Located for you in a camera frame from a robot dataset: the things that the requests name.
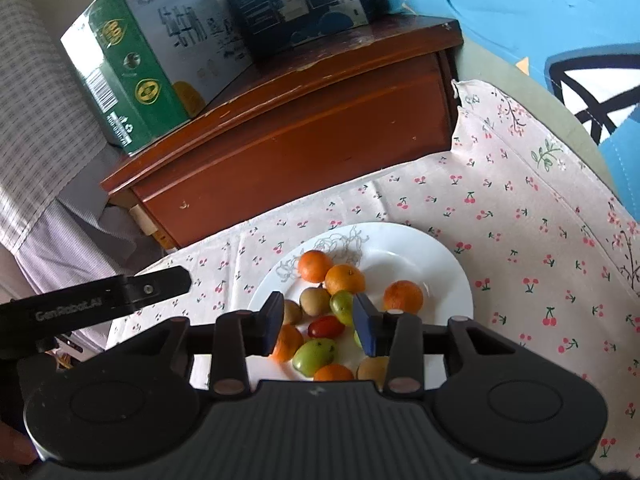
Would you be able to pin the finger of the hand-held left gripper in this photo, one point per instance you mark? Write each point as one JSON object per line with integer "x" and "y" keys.
{"x": 160, "y": 285}

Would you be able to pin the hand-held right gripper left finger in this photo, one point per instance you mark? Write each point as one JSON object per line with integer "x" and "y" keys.
{"x": 272, "y": 320}

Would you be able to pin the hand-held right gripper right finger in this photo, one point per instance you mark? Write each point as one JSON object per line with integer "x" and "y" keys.
{"x": 367, "y": 325}

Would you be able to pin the brown longan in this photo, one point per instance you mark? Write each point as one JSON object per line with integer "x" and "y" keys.
{"x": 315, "y": 301}
{"x": 293, "y": 311}
{"x": 372, "y": 367}

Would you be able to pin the mandarin orange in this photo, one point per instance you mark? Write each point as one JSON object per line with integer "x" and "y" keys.
{"x": 403, "y": 296}
{"x": 287, "y": 345}
{"x": 315, "y": 265}
{"x": 333, "y": 373}
{"x": 345, "y": 278}

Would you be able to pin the green jujube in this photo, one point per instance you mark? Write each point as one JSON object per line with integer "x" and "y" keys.
{"x": 341, "y": 307}
{"x": 314, "y": 355}

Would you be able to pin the red cherry tomato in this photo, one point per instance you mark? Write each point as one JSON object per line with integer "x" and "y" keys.
{"x": 325, "y": 326}

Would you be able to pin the white plate with line drawing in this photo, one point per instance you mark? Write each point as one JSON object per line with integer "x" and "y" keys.
{"x": 420, "y": 260}

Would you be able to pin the person's left hand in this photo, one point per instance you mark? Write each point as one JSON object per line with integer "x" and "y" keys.
{"x": 15, "y": 447}

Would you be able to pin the open cardboard box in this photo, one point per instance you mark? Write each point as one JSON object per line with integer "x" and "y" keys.
{"x": 152, "y": 230}

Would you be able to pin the lilac fine checked cloth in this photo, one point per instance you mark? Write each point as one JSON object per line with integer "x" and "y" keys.
{"x": 75, "y": 245}

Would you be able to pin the cherry print tablecloth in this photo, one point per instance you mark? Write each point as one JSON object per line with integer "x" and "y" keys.
{"x": 525, "y": 240}

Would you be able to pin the brown wooden nightstand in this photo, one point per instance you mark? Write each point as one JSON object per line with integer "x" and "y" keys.
{"x": 300, "y": 135}

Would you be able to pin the green carton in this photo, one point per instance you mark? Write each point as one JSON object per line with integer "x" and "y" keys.
{"x": 140, "y": 60}

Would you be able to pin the grey checked curtain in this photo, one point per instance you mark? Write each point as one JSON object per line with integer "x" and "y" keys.
{"x": 30, "y": 85}

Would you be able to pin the dark blue carton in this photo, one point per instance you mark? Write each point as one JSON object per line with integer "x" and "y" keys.
{"x": 300, "y": 5}

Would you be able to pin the blue sailboat print pillow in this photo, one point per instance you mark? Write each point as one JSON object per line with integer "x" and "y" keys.
{"x": 525, "y": 10}

